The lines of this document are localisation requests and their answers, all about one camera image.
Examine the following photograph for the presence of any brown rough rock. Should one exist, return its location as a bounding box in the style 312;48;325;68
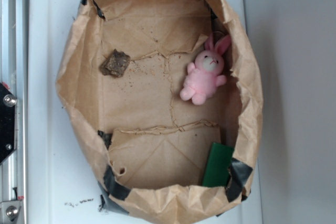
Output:
99;49;131;78

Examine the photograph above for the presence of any brown paper bag tray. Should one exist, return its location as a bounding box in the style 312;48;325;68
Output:
56;0;263;223

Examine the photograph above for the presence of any pink plush bunny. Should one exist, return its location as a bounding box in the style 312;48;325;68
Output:
180;34;231;105

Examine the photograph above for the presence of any green rectangular block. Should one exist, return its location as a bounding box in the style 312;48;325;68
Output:
202;142;234;187

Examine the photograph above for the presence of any black bracket plate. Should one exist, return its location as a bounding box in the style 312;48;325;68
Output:
0;82;17;165

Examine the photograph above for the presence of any aluminium frame rail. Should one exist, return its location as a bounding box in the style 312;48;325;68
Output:
1;0;29;223

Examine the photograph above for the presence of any silver corner bracket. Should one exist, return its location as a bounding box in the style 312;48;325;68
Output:
1;200;22;224

